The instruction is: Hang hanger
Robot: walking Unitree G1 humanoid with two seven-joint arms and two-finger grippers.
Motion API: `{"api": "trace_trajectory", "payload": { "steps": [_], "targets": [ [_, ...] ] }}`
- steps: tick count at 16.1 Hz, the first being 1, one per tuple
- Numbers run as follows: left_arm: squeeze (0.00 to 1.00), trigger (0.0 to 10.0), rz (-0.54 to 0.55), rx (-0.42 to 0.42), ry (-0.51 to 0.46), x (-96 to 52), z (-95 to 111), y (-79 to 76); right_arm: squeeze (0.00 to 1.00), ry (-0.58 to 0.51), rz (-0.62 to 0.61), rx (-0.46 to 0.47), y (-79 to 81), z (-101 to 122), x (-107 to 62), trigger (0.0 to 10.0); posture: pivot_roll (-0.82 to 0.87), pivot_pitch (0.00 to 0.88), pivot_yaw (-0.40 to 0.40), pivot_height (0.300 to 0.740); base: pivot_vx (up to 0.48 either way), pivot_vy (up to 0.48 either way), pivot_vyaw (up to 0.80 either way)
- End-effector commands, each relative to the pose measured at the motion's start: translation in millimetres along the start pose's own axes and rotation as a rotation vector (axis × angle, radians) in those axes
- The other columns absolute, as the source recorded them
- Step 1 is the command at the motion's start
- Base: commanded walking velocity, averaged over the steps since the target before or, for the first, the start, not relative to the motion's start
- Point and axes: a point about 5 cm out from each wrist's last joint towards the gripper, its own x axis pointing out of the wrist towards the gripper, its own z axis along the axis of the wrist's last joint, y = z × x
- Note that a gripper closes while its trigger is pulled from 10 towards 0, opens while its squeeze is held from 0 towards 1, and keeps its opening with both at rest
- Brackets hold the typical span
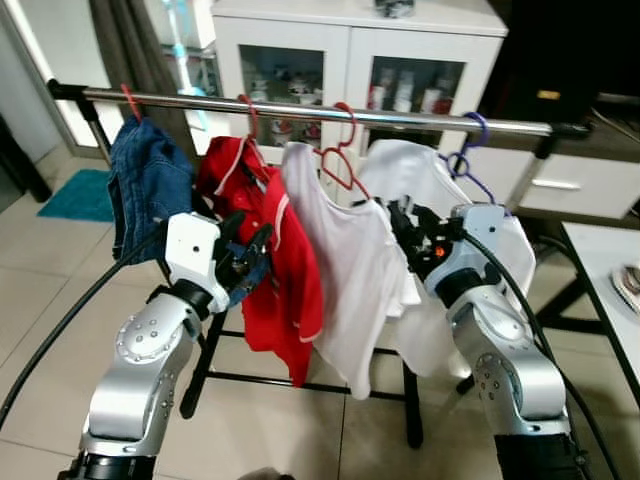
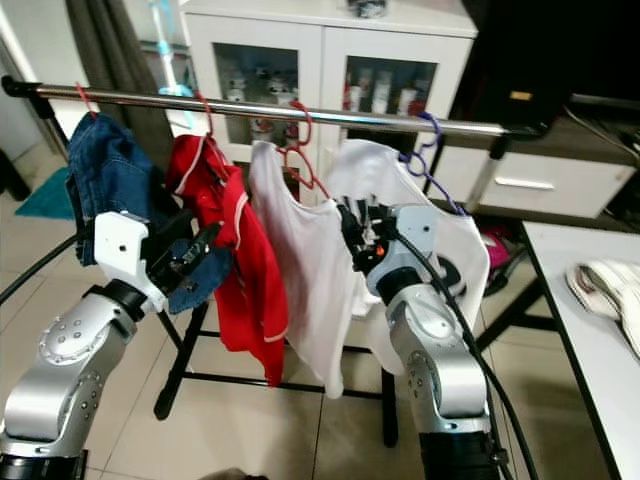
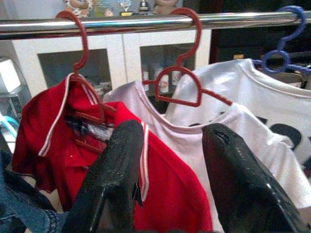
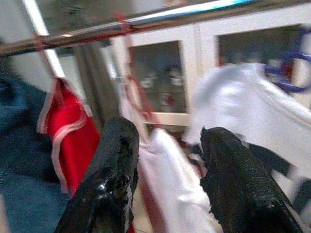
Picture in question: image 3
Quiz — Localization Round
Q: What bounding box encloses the gold trophy cup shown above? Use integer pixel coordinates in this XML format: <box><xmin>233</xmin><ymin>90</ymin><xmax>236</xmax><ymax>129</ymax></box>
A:
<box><xmin>117</xmin><ymin>0</ymin><xmax>134</xmax><ymax>17</ymax></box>

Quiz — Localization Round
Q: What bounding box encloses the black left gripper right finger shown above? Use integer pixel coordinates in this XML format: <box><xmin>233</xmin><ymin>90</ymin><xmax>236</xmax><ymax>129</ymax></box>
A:
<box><xmin>202</xmin><ymin>123</ymin><xmax>309</xmax><ymax>233</ymax></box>

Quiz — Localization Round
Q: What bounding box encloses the brown plush toy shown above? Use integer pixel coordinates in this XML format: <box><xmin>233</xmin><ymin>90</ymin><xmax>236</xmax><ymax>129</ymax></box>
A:
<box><xmin>153</xmin><ymin>0</ymin><xmax>183</xmax><ymax>16</ymax></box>

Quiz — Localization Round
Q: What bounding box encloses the white glass-door cabinet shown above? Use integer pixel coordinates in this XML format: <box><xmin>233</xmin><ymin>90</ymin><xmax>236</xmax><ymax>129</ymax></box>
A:
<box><xmin>12</xmin><ymin>29</ymin><xmax>212</xmax><ymax>102</ymax></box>

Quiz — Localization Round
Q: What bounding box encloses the white t-shirt black print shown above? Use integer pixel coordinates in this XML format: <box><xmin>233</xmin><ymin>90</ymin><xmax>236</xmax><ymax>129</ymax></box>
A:
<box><xmin>165</xmin><ymin>58</ymin><xmax>311</xmax><ymax>170</ymax></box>

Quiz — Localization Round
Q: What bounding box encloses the light blue plastic hanger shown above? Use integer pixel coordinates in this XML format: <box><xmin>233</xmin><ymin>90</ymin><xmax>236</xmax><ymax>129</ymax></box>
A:
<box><xmin>0</xmin><ymin>115</ymin><xmax>19</xmax><ymax>138</ymax></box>

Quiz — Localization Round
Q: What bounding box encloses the dark blue denim garment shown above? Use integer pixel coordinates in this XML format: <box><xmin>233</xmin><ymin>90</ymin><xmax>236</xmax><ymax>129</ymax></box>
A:
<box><xmin>0</xmin><ymin>131</ymin><xmax>69</xmax><ymax>233</ymax></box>

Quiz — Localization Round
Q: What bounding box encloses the red polo shirt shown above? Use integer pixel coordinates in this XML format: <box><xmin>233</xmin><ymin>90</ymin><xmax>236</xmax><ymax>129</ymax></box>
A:
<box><xmin>12</xmin><ymin>72</ymin><xmax>214</xmax><ymax>233</ymax></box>

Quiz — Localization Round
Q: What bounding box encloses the black tv cabinet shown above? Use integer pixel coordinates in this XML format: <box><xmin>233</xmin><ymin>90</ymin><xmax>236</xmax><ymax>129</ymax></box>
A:
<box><xmin>211</xmin><ymin>0</ymin><xmax>311</xmax><ymax>65</ymax></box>

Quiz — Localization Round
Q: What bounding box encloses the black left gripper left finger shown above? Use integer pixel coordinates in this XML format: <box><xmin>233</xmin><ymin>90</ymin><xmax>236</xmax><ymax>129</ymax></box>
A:
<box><xmin>62</xmin><ymin>119</ymin><xmax>146</xmax><ymax>233</ymax></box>

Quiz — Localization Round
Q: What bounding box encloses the chrome and black clothes rack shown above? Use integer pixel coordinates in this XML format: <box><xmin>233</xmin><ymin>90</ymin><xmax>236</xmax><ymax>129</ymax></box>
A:
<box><xmin>0</xmin><ymin>9</ymin><xmax>311</xmax><ymax>41</ymax></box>

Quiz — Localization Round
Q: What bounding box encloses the plain white t-shirt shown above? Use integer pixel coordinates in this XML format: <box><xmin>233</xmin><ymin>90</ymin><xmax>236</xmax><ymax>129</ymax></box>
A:
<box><xmin>103</xmin><ymin>81</ymin><xmax>311</xmax><ymax>233</ymax></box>

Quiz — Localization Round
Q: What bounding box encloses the dark red plastic hanger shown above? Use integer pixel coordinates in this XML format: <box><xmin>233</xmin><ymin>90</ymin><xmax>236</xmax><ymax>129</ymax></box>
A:
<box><xmin>55</xmin><ymin>10</ymin><xmax>117</xmax><ymax>153</ymax></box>
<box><xmin>142</xmin><ymin>7</ymin><xmax>233</xmax><ymax>107</ymax></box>

